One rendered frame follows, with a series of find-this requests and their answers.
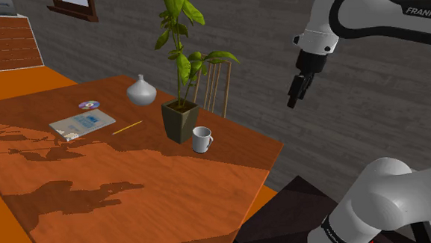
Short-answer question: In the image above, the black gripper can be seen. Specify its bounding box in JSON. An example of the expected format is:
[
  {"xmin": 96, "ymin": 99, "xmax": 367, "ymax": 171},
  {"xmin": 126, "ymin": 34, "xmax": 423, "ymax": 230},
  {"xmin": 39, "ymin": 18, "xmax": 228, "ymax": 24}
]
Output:
[{"xmin": 283, "ymin": 48, "xmax": 331, "ymax": 110}]

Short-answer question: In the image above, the wooden slat chair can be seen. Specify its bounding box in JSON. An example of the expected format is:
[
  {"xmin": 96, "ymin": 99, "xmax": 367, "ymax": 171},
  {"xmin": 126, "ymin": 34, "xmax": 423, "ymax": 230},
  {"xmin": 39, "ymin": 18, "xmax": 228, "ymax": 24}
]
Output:
[{"xmin": 190, "ymin": 52, "xmax": 235, "ymax": 120}]

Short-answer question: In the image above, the white mug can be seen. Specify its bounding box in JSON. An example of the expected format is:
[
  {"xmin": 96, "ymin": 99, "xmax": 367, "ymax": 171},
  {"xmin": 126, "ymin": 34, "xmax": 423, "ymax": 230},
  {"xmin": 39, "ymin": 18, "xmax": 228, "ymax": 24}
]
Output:
[{"xmin": 191, "ymin": 126, "xmax": 215, "ymax": 155}]

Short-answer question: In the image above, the green plant in dark pot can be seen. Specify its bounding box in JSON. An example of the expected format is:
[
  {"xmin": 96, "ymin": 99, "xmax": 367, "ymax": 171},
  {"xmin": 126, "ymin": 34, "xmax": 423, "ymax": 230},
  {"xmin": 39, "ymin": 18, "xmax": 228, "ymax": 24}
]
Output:
[{"xmin": 152, "ymin": 0, "xmax": 245, "ymax": 146}]

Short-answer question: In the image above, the dark robot stand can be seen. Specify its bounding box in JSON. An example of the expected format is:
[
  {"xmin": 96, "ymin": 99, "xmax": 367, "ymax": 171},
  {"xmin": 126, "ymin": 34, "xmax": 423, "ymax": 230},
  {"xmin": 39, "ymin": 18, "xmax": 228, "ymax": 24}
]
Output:
[{"xmin": 224, "ymin": 168, "xmax": 431, "ymax": 243}]

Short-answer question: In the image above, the white round vase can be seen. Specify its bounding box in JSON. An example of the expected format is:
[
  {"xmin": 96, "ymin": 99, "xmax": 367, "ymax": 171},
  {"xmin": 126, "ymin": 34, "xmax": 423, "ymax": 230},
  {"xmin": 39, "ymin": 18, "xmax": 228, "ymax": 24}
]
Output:
[{"xmin": 125, "ymin": 73, "xmax": 158, "ymax": 108}]

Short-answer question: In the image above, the yellow pencil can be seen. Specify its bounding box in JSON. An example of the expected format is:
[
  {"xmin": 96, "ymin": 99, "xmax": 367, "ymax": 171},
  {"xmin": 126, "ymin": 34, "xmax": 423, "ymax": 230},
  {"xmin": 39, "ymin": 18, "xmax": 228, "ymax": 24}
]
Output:
[{"xmin": 110, "ymin": 120, "xmax": 144, "ymax": 137}]

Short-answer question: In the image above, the orange wooden table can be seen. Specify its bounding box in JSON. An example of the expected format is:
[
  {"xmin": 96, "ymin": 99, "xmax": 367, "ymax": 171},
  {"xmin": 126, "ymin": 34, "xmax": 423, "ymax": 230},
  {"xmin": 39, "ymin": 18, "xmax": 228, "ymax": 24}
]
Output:
[{"xmin": 0, "ymin": 67, "xmax": 289, "ymax": 243}]

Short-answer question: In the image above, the shiny compact disc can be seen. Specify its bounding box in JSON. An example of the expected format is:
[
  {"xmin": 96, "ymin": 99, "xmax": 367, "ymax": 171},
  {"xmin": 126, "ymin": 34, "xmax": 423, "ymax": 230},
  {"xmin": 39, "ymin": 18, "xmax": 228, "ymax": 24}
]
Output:
[{"xmin": 77, "ymin": 99, "xmax": 102, "ymax": 111}]

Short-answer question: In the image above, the grey blue book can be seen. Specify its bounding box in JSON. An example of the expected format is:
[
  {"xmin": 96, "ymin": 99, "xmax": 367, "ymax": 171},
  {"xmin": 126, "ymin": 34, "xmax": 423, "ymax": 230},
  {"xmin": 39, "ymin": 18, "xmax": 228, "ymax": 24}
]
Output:
[{"xmin": 48, "ymin": 107, "xmax": 117, "ymax": 144}]

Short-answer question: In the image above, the brown framed window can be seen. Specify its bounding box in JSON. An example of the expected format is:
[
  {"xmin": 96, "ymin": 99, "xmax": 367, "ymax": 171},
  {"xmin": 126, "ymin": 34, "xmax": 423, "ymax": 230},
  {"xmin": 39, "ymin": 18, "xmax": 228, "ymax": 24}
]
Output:
[{"xmin": 46, "ymin": 0, "xmax": 100, "ymax": 25}]

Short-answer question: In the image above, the orange rug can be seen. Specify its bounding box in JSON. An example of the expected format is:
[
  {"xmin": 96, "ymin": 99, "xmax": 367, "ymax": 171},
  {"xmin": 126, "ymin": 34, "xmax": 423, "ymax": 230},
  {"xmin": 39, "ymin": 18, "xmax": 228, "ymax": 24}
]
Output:
[{"xmin": 0, "ymin": 64, "xmax": 79, "ymax": 105}]

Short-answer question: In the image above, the brown wooden cabinet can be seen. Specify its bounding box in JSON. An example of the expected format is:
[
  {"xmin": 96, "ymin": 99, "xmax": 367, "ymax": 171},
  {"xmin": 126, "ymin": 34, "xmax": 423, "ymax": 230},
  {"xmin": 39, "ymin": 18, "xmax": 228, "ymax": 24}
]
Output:
[{"xmin": 0, "ymin": 13, "xmax": 45, "ymax": 73}]

